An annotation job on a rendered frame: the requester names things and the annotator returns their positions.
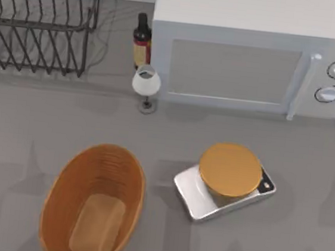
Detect orange wicker basket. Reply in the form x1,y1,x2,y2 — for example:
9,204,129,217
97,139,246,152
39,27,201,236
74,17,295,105
36,137,150,251

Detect pale microwave oven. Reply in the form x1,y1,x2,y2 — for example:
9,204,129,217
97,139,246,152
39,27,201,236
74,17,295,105
143,0,335,126

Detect white table lamp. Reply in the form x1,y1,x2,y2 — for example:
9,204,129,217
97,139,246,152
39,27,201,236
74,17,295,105
128,63,163,116

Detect brown bread loaf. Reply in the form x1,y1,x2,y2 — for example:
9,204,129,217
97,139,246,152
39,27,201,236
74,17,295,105
67,191,127,251

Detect orange round can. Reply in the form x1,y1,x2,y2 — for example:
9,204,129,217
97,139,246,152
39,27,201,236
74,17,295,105
194,140,266,212

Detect dark bottle with red label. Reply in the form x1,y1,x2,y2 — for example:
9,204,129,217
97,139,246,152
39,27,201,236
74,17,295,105
129,12,156,72

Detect dark wire dish rack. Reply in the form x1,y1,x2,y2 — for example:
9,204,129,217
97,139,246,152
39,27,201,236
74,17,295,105
0,0,103,80

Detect microwave door handle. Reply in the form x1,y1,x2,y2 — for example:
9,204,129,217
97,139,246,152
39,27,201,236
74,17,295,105
286,50,323,123

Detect microwave oven door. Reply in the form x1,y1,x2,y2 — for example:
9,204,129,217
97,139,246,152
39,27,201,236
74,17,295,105
165,36,302,109

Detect silver kitchen scale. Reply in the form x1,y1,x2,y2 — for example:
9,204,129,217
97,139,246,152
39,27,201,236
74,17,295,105
169,154,280,231

